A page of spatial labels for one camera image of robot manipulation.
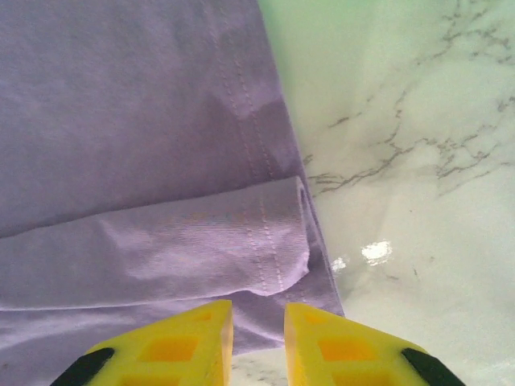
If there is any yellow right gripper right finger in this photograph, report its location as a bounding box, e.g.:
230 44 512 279
283 302 466 386

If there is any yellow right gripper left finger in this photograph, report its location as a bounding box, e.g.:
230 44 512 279
50 299 234 386

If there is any purple t-shirt with print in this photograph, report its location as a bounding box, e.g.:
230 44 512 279
0 0 347 386

